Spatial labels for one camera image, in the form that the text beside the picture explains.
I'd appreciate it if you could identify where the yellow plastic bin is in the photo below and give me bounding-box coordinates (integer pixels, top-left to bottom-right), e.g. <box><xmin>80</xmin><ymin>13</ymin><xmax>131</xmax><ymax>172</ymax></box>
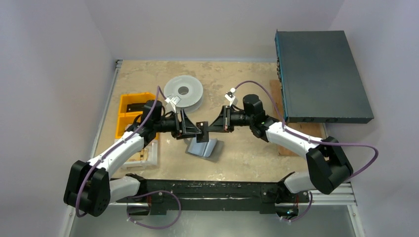
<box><xmin>115</xmin><ymin>92</ymin><xmax>156</xmax><ymax>139</ymax></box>

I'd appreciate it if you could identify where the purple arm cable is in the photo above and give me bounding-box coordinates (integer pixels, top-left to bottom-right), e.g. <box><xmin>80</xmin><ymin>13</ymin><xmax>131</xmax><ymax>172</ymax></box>
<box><xmin>230</xmin><ymin>80</ymin><xmax>379</xmax><ymax>182</ymax></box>
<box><xmin>74</xmin><ymin>85</ymin><xmax>168</xmax><ymax>218</ymax></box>

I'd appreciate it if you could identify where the grey card holder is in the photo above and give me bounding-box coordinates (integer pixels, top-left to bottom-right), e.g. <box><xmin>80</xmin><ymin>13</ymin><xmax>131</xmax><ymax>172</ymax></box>
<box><xmin>184</xmin><ymin>137</ymin><xmax>224</xmax><ymax>162</ymax></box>

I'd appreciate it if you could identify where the brown wooden board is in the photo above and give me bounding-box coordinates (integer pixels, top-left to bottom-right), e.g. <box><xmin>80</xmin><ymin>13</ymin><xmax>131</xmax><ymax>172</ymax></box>
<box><xmin>269</xmin><ymin>79</ymin><xmax>327</xmax><ymax>158</ymax></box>

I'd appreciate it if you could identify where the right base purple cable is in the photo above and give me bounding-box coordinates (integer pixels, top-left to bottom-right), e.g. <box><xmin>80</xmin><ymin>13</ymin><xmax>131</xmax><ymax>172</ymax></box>
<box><xmin>280</xmin><ymin>191</ymin><xmax>312</xmax><ymax>223</ymax></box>

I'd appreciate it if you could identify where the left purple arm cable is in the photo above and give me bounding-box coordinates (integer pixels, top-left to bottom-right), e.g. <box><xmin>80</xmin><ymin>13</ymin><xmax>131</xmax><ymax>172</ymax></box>
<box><xmin>74</xmin><ymin>85</ymin><xmax>168</xmax><ymax>218</ymax></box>

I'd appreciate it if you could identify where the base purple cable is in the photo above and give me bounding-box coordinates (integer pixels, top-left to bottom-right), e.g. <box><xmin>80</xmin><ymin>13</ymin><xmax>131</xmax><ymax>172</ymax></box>
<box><xmin>280</xmin><ymin>191</ymin><xmax>312</xmax><ymax>223</ymax></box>
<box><xmin>126</xmin><ymin>192</ymin><xmax>182</xmax><ymax>230</ymax></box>

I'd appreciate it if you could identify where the black item in bin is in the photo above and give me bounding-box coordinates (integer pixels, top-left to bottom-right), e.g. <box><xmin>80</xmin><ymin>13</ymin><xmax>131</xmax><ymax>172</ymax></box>
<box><xmin>126</xmin><ymin>103</ymin><xmax>146</xmax><ymax>113</ymax></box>

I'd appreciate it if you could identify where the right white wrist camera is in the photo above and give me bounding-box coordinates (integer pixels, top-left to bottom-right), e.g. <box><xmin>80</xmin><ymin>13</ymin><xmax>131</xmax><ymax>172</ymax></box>
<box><xmin>224</xmin><ymin>87</ymin><xmax>238</xmax><ymax>107</ymax></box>

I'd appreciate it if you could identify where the dark grey network switch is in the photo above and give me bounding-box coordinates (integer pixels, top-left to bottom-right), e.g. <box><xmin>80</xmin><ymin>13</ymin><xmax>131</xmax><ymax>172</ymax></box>
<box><xmin>275</xmin><ymin>31</ymin><xmax>374</xmax><ymax>124</ymax></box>

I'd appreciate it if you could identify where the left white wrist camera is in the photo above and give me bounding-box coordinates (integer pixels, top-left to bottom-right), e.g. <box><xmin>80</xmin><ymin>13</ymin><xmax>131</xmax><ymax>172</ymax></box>
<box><xmin>165</xmin><ymin>95</ymin><xmax>181</xmax><ymax>113</ymax></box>

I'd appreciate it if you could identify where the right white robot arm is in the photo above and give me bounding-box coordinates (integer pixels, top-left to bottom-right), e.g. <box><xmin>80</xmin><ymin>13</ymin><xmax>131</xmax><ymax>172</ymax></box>
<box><xmin>207</xmin><ymin>94</ymin><xmax>353</xmax><ymax>195</ymax></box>

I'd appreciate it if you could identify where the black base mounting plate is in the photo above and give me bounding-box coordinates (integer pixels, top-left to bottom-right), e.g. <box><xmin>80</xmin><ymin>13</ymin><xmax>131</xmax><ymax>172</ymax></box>
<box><xmin>118</xmin><ymin>179</ymin><xmax>309</xmax><ymax>216</ymax></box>

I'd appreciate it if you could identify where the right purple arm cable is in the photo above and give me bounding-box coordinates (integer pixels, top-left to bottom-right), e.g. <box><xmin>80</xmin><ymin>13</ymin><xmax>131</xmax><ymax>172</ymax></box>
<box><xmin>230</xmin><ymin>80</ymin><xmax>379</xmax><ymax>182</ymax></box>

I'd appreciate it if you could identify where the clear plastic bin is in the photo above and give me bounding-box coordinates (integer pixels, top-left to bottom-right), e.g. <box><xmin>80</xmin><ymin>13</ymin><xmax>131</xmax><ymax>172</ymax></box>
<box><xmin>121</xmin><ymin>139</ymin><xmax>159</xmax><ymax>169</ymax></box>

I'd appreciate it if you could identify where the black VIP credit card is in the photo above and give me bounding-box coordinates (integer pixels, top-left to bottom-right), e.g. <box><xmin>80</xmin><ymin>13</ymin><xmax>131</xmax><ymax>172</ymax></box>
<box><xmin>196</xmin><ymin>121</ymin><xmax>209</xmax><ymax>143</ymax></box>

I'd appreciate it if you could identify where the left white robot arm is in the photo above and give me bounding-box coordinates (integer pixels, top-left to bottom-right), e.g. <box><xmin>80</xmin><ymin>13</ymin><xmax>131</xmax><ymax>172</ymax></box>
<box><xmin>64</xmin><ymin>100</ymin><xmax>209</xmax><ymax>217</ymax></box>

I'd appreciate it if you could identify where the wooden block in bin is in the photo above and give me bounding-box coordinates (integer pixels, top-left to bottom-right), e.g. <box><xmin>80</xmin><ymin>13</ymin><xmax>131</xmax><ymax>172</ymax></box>
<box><xmin>127</xmin><ymin>148</ymin><xmax>148</xmax><ymax>162</ymax></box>

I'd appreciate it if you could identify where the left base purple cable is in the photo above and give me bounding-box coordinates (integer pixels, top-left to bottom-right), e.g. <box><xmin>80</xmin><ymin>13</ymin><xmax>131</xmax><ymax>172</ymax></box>
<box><xmin>126</xmin><ymin>192</ymin><xmax>182</xmax><ymax>230</ymax></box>

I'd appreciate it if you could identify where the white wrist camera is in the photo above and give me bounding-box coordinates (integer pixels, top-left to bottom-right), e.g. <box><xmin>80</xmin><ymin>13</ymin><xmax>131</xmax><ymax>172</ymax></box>
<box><xmin>165</xmin><ymin>95</ymin><xmax>181</xmax><ymax>113</ymax></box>
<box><xmin>224</xmin><ymin>87</ymin><xmax>238</xmax><ymax>107</ymax></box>

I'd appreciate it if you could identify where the white filament spool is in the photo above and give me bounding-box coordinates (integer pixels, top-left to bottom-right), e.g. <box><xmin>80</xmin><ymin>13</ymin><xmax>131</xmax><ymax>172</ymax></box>
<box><xmin>163</xmin><ymin>75</ymin><xmax>204</xmax><ymax>113</ymax></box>

